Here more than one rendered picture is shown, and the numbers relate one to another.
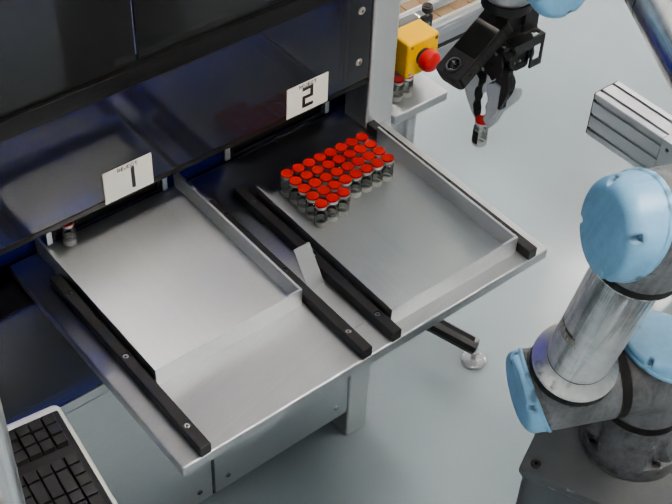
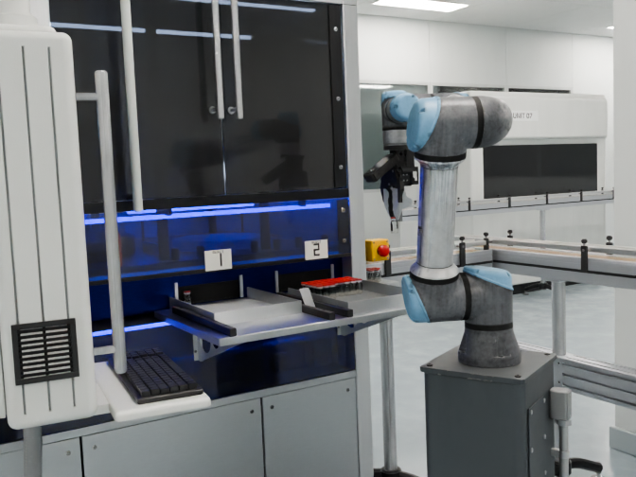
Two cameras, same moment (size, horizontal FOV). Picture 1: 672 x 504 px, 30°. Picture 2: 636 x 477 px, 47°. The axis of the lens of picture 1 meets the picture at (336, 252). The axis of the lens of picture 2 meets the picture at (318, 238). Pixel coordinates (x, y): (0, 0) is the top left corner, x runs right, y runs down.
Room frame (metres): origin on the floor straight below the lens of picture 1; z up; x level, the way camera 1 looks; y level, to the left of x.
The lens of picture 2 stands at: (-0.66, -0.34, 1.27)
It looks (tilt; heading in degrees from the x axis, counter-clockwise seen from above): 5 degrees down; 10
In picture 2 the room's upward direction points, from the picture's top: 2 degrees counter-clockwise
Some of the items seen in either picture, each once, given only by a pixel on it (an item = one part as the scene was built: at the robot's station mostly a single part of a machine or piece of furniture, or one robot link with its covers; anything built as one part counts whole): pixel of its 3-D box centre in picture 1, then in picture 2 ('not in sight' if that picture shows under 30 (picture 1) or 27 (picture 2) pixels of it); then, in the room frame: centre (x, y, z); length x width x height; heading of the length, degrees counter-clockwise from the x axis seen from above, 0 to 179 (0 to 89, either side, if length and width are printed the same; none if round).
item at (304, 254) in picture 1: (328, 285); (316, 301); (1.31, 0.01, 0.91); 0.14 x 0.03 x 0.06; 40
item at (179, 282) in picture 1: (166, 270); (233, 304); (1.33, 0.26, 0.90); 0.34 x 0.26 x 0.04; 41
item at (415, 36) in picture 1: (410, 46); (375, 249); (1.81, -0.11, 1.00); 0.08 x 0.07 x 0.07; 41
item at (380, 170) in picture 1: (350, 186); (337, 289); (1.54, -0.02, 0.91); 0.18 x 0.02 x 0.05; 131
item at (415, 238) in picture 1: (384, 219); (353, 294); (1.47, -0.08, 0.90); 0.34 x 0.26 x 0.04; 40
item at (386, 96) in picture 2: not in sight; (395, 111); (1.46, -0.22, 1.43); 0.09 x 0.08 x 0.11; 16
